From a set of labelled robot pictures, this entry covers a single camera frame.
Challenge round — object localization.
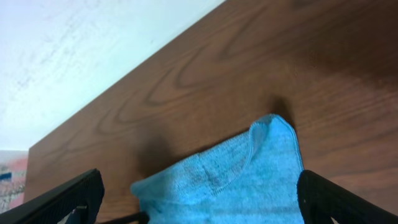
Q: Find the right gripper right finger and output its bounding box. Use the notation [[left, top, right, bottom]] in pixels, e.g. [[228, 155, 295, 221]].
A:
[[297, 170, 397, 224]]

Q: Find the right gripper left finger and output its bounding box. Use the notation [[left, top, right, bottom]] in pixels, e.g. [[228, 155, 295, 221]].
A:
[[1, 169, 104, 224]]

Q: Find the blue microfiber cloth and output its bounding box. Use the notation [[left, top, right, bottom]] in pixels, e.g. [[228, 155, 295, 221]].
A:
[[131, 114, 303, 223]]

